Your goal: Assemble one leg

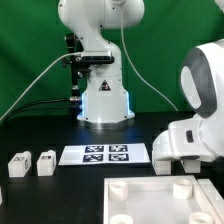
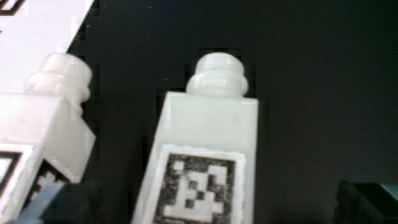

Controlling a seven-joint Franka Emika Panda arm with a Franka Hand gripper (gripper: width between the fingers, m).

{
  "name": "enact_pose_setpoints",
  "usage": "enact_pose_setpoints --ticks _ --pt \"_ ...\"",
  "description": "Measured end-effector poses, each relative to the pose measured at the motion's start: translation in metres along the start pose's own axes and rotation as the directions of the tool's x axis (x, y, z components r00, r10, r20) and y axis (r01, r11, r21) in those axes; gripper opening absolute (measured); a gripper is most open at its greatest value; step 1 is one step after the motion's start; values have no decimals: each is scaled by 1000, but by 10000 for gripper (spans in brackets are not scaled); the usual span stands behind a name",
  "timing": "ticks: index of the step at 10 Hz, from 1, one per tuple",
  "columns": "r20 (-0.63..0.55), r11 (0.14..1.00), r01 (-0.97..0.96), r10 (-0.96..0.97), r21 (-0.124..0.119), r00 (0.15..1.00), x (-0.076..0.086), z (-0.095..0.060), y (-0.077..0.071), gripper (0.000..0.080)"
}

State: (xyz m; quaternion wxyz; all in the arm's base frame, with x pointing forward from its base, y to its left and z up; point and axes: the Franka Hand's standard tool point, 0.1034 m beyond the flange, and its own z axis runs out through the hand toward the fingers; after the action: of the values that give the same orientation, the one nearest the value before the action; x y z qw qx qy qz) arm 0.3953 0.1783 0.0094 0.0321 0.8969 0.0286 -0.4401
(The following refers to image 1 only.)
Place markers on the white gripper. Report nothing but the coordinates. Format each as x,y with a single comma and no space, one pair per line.
180,141

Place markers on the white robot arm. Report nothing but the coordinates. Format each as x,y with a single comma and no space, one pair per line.
106,101

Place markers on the white square tabletop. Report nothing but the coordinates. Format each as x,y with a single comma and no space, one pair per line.
162,200

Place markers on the white sheet with markers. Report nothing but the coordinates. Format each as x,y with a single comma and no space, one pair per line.
104,154

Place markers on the white part at left edge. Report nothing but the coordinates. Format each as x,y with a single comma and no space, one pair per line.
1,200

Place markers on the black camera on stand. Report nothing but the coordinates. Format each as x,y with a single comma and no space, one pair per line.
78,69

